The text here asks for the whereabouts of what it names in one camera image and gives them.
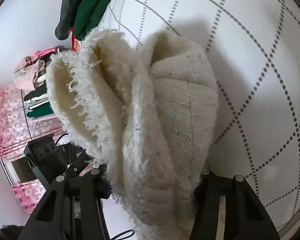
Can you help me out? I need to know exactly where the white fuzzy knit sweater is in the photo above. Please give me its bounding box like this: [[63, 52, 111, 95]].
[[46, 30, 218, 239]]

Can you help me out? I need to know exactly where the hanging clothes rack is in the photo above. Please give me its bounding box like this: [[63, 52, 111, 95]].
[[12, 47, 63, 122]]

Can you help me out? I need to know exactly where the pink lace curtain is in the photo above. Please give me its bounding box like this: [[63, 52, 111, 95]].
[[0, 83, 71, 214]]

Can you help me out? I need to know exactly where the green striped knit garment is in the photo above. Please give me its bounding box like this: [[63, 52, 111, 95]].
[[73, 0, 111, 41]]

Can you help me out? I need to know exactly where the black folded garment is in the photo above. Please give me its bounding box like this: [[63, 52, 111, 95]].
[[55, 0, 82, 41]]

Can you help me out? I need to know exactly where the red floral bed blanket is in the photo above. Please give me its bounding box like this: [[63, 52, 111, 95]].
[[98, 0, 300, 239]]

